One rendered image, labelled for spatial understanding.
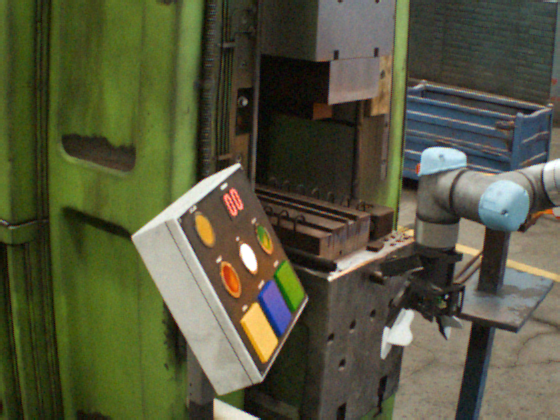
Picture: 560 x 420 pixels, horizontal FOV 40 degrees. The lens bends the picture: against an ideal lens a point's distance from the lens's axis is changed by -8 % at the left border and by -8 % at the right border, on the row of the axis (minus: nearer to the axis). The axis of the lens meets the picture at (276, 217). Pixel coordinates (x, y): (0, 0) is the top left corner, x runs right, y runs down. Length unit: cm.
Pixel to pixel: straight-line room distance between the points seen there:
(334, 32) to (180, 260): 70
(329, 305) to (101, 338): 58
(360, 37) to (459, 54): 867
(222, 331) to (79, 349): 91
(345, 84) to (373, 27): 16
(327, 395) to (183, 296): 77
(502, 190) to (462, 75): 925
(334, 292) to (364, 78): 47
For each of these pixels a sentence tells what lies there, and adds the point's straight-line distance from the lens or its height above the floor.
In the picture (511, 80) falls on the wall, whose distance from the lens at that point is 1010.
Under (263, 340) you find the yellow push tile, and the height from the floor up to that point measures 100.
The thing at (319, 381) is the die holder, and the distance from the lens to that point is 187.
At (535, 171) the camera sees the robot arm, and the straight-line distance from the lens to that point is 132.
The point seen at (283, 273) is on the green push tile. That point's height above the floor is 103.
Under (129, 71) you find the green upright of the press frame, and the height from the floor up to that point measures 133.
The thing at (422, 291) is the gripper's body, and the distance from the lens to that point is 133.
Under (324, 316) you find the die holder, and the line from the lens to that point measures 180.
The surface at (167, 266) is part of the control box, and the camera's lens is 120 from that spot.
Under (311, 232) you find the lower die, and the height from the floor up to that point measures 98.
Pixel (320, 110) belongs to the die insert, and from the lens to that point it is 188.
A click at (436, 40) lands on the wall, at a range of 1060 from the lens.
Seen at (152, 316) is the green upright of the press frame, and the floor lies 83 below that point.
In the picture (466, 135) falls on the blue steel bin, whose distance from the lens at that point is 566.
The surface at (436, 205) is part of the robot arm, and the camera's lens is 128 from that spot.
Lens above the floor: 156
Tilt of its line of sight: 18 degrees down
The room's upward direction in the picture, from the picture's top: 3 degrees clockwise
